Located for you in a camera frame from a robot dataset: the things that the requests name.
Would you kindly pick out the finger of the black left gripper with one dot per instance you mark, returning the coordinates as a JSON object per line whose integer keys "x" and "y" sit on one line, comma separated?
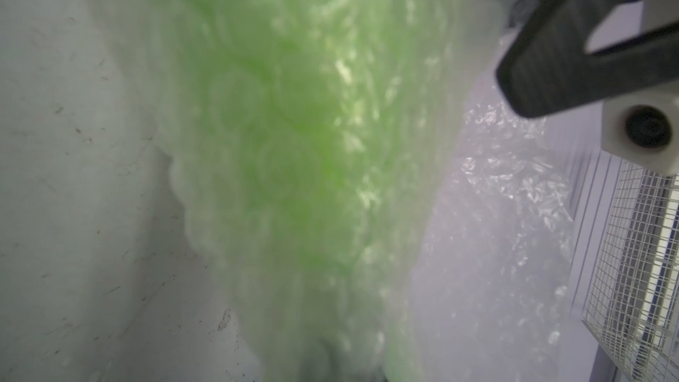
{"x": 548, "y": 70}

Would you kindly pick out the clear bubble wrap sheet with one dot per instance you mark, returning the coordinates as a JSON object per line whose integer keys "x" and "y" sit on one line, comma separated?
{"x": 486, "y": 293}

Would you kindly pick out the green plastic wine glass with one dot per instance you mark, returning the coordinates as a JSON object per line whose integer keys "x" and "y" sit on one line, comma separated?
{"x": 308, "y": 138}

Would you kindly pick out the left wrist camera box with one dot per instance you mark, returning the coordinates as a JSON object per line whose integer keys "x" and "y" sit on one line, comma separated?
{"x": 641, "y": 127}

